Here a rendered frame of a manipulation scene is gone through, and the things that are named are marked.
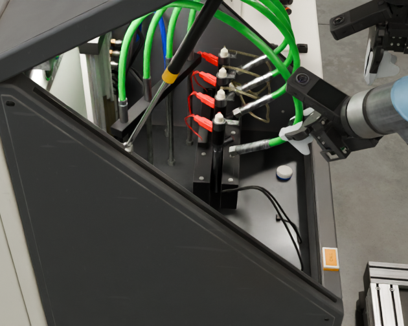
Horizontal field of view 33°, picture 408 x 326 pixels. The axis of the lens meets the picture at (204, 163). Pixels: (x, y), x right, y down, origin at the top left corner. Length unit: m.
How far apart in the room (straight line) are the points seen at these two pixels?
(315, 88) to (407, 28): 0.25
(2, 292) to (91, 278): 0.19
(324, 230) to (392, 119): 0.50
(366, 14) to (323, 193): 0.44
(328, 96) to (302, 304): 0.40
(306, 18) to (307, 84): 0.92
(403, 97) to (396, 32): 0.33
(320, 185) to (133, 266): 0.51
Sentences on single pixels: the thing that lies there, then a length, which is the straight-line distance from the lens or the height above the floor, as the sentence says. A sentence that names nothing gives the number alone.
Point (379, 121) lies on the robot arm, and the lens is 1.03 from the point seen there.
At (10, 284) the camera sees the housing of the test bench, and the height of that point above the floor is 0.98.
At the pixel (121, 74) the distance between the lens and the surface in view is 1.36.
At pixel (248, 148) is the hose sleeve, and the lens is 1.31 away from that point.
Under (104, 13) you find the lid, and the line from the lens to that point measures 0.86.
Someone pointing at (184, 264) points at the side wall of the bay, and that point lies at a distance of 1.21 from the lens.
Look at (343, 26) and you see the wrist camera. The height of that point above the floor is 1.36.
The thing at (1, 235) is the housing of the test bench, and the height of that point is 1.12.
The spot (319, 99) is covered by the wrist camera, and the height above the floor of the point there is 1.35.
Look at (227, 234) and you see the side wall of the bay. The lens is 1.14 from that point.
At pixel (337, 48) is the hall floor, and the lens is 3.72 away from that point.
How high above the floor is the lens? 2.03
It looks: 44 degrees down
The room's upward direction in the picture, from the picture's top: 1 degrees clockwise
